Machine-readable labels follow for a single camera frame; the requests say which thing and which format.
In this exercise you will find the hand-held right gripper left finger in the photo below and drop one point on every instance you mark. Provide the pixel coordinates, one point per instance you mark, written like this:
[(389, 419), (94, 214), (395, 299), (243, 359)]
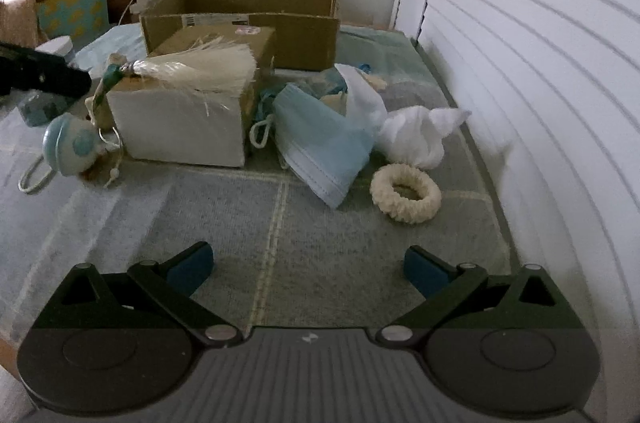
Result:
[(192, 270)]

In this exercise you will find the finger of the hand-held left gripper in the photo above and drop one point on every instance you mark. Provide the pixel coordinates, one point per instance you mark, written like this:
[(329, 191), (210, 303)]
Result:
[(50, 75)]

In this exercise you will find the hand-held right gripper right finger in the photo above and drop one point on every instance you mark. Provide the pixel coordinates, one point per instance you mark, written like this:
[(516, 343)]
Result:
[(425, 273)]

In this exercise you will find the round blue plush toy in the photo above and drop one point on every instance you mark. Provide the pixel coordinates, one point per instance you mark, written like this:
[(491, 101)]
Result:
[(75, 143)]

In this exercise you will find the cream scrunchie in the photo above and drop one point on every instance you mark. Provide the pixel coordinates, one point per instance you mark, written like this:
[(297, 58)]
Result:
[(385, 198)]

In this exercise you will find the white cloth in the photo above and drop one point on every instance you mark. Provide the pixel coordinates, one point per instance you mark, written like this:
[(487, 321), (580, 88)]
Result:
[(410, 138)]

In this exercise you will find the blue face mask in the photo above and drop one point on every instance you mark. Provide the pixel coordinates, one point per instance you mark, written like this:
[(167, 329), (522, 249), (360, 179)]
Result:
[(320, 143)]

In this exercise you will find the clear plastic bag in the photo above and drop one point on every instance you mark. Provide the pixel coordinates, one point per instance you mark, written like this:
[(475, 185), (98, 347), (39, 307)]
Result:
[(300, 85)]

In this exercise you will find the cardboard box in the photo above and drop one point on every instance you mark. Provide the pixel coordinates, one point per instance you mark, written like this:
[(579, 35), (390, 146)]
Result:
[(305, 38)]

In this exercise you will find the grey green checked blanket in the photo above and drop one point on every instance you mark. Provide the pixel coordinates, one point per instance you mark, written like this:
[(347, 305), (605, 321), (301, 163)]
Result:
[(300, 228)]

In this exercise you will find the brown paper envelope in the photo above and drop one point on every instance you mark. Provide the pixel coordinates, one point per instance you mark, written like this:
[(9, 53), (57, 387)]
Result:
[(175, 123)]

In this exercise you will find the cream tassel bundle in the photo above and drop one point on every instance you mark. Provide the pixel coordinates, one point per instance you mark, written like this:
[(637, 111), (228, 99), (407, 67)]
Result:
[(210, 68)]

